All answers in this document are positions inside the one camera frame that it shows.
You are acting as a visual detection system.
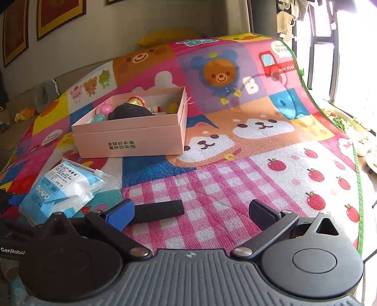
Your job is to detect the colourful cartoon play mat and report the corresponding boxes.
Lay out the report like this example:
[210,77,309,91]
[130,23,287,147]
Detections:
[0,33,363,265]

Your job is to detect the pink cardboard box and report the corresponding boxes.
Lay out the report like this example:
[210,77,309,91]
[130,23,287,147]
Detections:
[71,86,195,159]

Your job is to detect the black window frame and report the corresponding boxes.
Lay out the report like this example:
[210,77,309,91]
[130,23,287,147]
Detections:
[306,28,377,105]

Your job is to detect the orange plush toy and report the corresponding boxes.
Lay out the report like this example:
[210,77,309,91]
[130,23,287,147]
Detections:
[14,107,36,122]

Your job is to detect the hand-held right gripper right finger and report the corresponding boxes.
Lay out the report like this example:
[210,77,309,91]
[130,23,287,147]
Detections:
[231,199,342,260]

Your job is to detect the grey neck pillow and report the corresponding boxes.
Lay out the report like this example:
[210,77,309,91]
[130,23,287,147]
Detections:
[35,81,58,114]

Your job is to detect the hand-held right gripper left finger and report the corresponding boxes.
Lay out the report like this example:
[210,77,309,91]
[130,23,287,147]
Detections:
[44,199,150,261]

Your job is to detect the black plush toy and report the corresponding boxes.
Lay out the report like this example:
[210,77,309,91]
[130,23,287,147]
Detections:
[107,104,151,121]

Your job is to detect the blue wet wipes packet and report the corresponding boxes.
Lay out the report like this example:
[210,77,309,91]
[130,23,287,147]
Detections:
[19,157,113,226]

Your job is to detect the yellow pillow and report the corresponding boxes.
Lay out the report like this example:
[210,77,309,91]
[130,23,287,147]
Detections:
[136,29,207,48]

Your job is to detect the hanging laundry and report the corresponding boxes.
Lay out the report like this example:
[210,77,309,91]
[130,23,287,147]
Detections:
[276,0,340,40]

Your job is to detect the pink and green squishy toy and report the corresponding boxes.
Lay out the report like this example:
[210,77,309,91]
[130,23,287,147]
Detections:
[92,101,113,123]

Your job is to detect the pink round cartoon toy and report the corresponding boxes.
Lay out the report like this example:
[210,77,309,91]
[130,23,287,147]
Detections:
[125,95,148,108]

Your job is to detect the beige sofa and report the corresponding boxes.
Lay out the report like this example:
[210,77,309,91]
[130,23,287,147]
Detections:
[0,56,118,167]

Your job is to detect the green potted plants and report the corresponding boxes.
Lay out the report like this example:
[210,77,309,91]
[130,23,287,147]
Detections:
[319,106,377,158]

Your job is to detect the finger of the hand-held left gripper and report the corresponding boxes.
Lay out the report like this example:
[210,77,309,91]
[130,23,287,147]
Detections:
[0,189,20,213]
[134,199,185,224]

